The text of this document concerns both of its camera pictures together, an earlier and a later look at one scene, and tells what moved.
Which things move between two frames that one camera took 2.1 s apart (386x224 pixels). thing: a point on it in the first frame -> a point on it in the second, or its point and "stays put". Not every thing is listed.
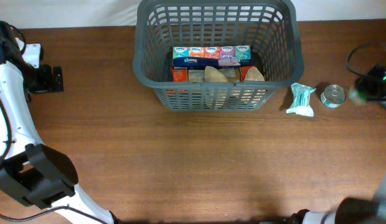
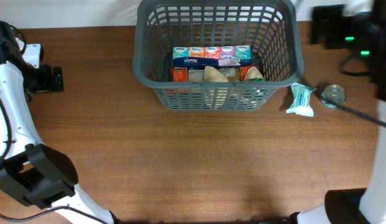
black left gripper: (49, 83) stays put
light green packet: (301, 104) stays put
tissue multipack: (211, 56) stays put
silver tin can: (333, 96) stays put
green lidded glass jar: (358, 96) -> (255, 91)
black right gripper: (367, 83) -> (328, 28)
